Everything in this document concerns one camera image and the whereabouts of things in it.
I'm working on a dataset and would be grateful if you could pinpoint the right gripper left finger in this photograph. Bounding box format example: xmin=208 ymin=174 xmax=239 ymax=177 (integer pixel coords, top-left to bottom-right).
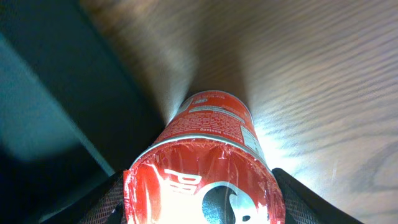
xmin=42 ymin=171 xmax=127 ymax=224

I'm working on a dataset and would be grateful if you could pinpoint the black open gift box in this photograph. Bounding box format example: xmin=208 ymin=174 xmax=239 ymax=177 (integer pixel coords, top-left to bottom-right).
xmin=1 ymin=1 xmax=164 ymax=223

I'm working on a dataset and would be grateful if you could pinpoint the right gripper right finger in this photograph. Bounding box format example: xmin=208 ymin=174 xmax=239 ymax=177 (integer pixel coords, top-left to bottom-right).
xmin=272 ymin=168 xmax=363 ymax=224

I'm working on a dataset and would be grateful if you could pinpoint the red Pringles can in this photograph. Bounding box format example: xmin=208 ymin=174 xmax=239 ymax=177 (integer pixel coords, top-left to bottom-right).
xmin=124 ymin=90 xmax=285 ymax=224

